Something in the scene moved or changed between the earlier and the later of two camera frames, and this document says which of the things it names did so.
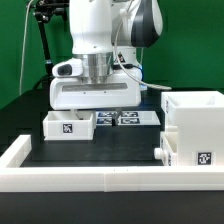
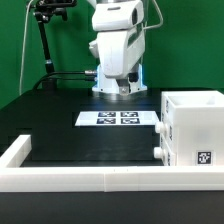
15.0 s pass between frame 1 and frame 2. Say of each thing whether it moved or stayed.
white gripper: moved
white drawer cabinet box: stayed
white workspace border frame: stayed
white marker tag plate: stayed
